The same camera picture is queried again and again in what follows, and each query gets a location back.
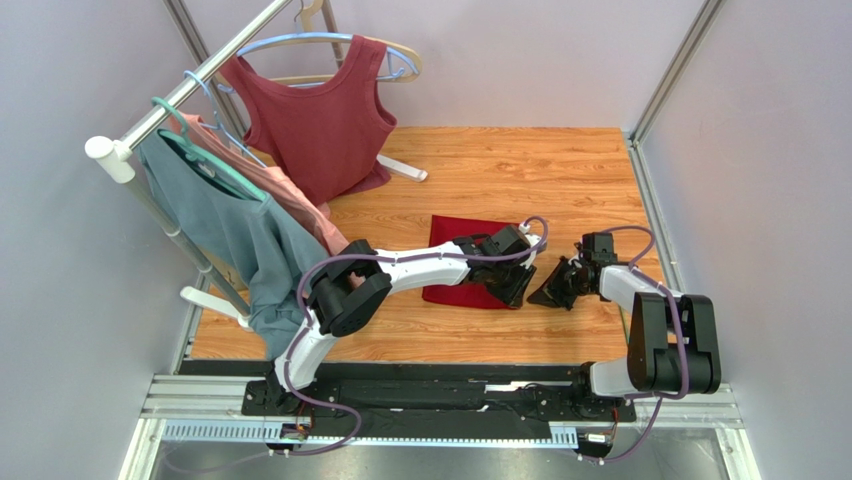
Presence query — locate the grey-blue hanging shirt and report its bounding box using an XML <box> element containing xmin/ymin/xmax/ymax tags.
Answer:
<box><xmin>136</xmin><ymin>130</ymin><xmax>328</xmax><ymax>358</ymax></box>

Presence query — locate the white clothes rack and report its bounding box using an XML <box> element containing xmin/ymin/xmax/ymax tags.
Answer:
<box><xmin>85</xmin><ymin>1</ymin><xmax>428</xmax><ymax>331</ymax></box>

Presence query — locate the blue wire clothes hanger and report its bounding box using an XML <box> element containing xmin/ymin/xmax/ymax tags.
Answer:
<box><xmin>183</xmin><ymin>70</ymin><xmax>267</xmax><ymax>168</ymax></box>

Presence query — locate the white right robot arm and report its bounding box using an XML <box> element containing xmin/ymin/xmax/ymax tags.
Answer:
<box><xmin>527</xmin><ymin>228</ymin><xmax>722</xmax><ymax>399</ymax></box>

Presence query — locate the teal clothes hanger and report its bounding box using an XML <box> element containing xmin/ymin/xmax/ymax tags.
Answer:
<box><xmin>151</xmin><ymin>97</ymin><xmax>268</xmax><ymax>201</ymax></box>

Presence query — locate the light blue clothes hanger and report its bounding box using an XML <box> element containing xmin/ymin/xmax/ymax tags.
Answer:
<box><xmin>216</xmin><ymin>32</ymin><xmax>422</xmax><ymax>97</ymax></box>

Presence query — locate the maroon tank top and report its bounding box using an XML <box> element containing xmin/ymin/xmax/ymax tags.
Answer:
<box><xmin>219</xmin><ymin>57</ymin><xmax>397</xmax><ymax>204</ymax></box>

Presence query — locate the wooden clothes hanger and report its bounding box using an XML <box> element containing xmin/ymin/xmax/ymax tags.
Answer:
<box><xmin>273</xmin><ymin>1</ymin><xmax>423</xmax><ymax>89</ymax></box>

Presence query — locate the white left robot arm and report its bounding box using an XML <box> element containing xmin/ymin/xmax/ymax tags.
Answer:
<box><xmin>267</xmin><ymin>223</ymin><xmax>548</xmax><ymax>394</ymax></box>

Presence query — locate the pink hanging shirt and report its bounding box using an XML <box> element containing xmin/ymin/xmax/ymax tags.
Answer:
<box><xmin>181</xmin><ymin>113</ymin><xmax>349</xmax><ymax>255</ymax></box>

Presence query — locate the red cloth napkin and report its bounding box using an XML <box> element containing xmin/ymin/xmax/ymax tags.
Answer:
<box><xmin>422</xmin><ymin>216</ymin><xmax>513</xmax><ymax>309</ymax></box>

